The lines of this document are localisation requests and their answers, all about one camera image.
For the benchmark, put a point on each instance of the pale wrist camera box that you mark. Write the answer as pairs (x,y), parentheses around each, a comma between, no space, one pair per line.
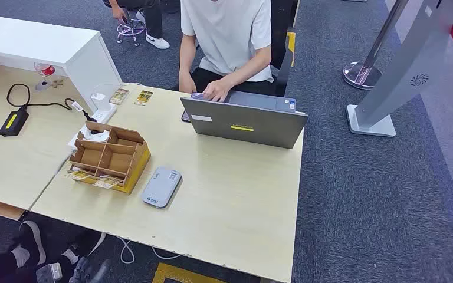
(49,272)

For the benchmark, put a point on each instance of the small beige figure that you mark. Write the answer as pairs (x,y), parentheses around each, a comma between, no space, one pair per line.
(57,82)

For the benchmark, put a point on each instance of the person's left hand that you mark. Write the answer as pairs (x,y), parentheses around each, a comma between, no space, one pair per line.
(216,90)

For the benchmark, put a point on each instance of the small grey round object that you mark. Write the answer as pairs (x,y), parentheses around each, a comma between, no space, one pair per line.
(42,85)

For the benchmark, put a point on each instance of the grey card reader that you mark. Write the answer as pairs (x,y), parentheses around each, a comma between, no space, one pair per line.
(161,187)

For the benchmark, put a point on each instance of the white charger plug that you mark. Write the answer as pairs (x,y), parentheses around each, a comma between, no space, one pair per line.
(99,99)

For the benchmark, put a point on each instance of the dark phone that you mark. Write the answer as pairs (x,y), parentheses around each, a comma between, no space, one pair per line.
(196,95)

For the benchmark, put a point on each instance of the cardboard desk organizer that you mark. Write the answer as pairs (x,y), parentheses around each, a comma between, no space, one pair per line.
(111,156)

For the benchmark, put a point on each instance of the chrome stanchion post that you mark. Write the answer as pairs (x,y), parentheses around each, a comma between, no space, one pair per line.
(361,74)

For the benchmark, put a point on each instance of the white counter shelf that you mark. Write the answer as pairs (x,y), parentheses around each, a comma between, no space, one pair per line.
(35,39)

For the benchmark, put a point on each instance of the black phone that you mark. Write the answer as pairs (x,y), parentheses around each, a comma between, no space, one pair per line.
(185,116)

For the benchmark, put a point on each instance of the grey laptop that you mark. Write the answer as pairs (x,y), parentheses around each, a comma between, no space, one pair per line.
(246,125)

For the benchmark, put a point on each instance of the white power strip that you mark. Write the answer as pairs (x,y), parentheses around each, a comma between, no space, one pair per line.
(104,116)

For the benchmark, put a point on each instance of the clear bottle red label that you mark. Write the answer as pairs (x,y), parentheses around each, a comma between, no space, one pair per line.
(46,70)

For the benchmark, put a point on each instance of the yellow patterned card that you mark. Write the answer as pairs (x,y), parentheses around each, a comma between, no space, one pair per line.
(143,97)
(119,96)

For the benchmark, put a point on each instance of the white room key card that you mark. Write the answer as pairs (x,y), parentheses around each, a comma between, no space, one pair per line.
(80,175)
(107,182)

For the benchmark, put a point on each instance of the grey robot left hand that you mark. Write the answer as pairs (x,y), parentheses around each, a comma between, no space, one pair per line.
(89,272)

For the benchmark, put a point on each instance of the black power adapter yellow label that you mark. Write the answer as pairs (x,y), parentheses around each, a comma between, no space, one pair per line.
(13,122)

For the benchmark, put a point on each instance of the grey kiosk stand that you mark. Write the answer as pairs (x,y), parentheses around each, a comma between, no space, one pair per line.
(406,58)

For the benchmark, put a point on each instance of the person's right hand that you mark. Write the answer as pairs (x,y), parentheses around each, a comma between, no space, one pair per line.
(186,84)

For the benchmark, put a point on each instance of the black chair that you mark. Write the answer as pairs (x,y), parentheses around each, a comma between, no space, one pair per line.
(281,39)

